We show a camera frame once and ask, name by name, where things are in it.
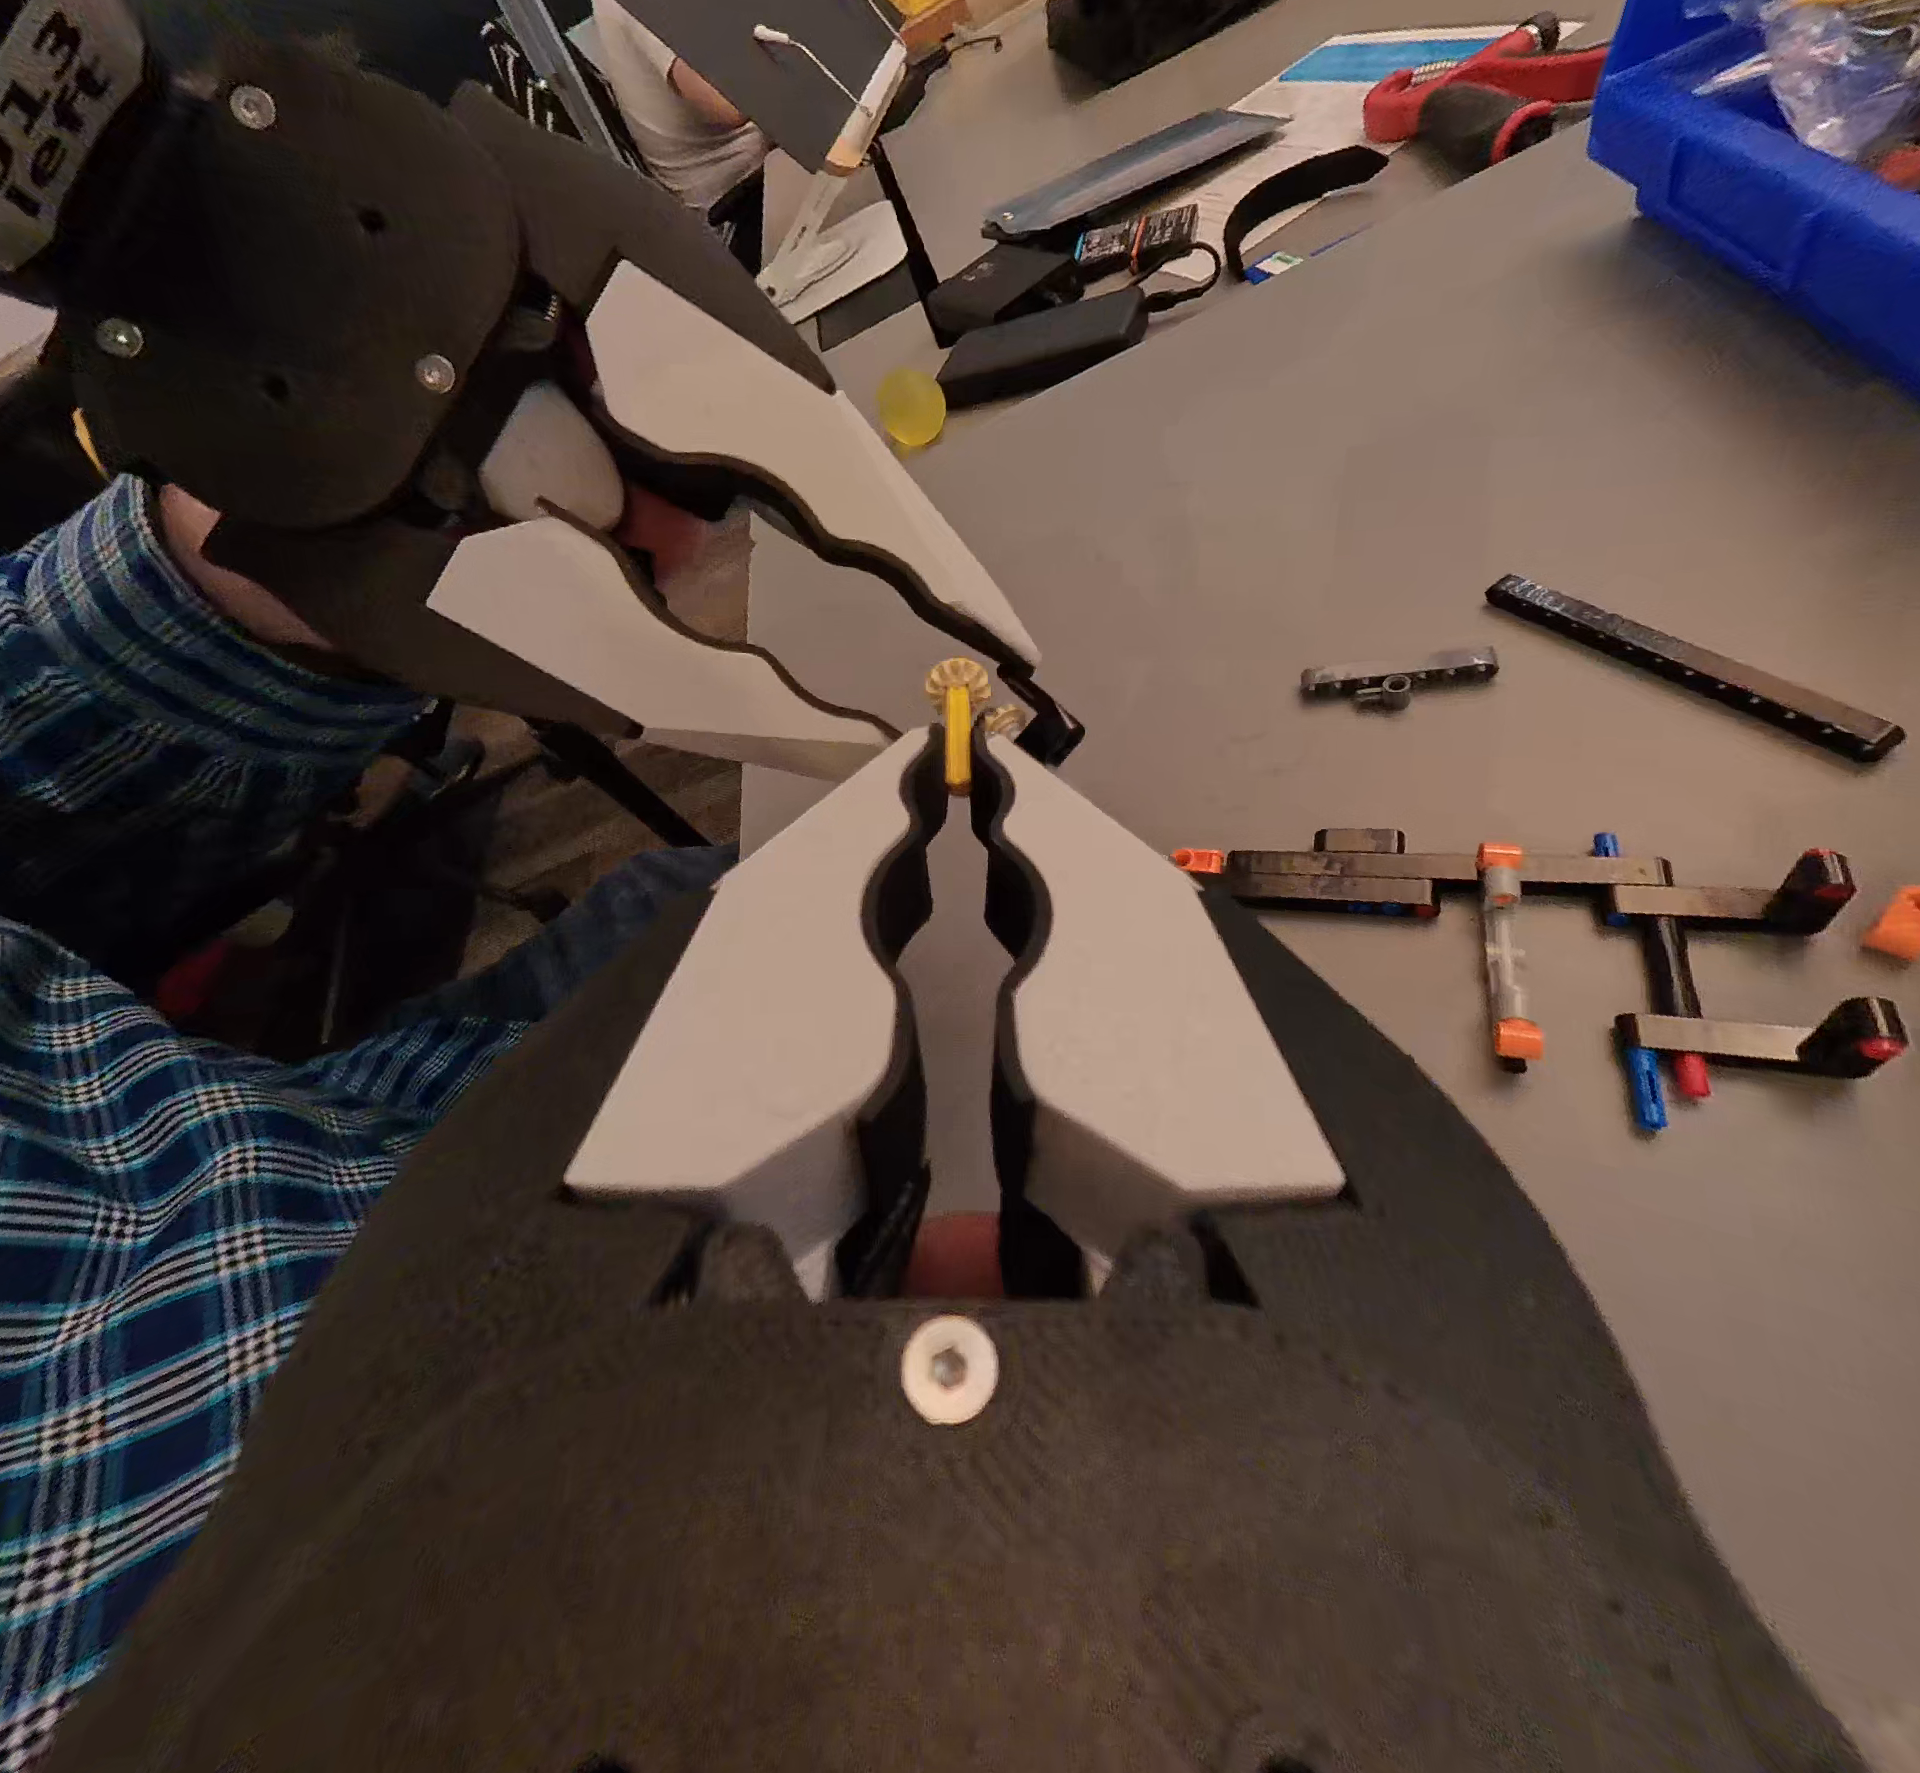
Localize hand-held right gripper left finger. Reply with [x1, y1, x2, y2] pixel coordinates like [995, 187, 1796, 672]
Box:
[565, 730, 946, 1301]

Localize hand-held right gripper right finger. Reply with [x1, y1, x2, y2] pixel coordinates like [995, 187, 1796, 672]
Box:
[968, 735, 1344, 1301]

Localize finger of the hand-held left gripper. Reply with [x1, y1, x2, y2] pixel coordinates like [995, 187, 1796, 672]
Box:
[428, 517, 905, 784]
[481, 258, 1041, 681]

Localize person's left forearm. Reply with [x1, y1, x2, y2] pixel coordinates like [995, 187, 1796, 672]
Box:
[0, 470, 439, 943]

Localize black lego beam assembly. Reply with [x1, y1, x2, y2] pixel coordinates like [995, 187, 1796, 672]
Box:
[1169, 823, 1911, 1133]

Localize dark grey lego beam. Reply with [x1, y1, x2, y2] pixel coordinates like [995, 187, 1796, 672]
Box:
[1300, 646, 1501, 714]

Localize long black lego beam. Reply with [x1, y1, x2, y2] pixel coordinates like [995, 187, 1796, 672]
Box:
[1483, 571, 1907, 769]

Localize clear bags of lego parts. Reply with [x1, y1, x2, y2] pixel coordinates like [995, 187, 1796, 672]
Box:
[1684, 0, 1920, 182]

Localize person's left hand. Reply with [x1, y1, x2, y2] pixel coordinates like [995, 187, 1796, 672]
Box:
[157, 482, 330, 649]

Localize yellow translucent egg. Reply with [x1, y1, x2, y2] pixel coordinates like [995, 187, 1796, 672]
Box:
[871, 367, 952, 456]

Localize person's jeans leg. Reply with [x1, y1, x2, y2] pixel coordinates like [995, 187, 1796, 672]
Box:
[373, 841, 738, 1055]

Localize black box device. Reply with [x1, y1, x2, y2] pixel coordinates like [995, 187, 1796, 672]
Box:
[924, 236, 1088, 338]

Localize black power bank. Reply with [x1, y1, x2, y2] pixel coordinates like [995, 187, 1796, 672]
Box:
[934, 284, 1154, 410]

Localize striped black apron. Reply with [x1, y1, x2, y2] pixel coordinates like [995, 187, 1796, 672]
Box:
[477, 14, 632, 161]

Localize dark flat pouch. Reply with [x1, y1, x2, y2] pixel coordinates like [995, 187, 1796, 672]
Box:
[981, 107, 1295, 240]

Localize person's plaid shirt torso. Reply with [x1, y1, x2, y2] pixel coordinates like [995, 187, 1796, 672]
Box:
[0, 904, 579, 1760]

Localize printed paper sheet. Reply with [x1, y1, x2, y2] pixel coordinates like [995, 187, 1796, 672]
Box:
[1227, 28, 1593, 161]

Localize red bar clamp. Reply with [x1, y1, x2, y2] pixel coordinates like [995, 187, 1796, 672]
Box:
[1359, 11, 1617, 173]

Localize blue storage bin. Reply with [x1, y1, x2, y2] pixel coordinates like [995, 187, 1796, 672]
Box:
[1587, 0, 1920, 403]

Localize black strap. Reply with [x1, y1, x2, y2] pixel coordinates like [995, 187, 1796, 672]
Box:
[1221, 146, 1395, 284]

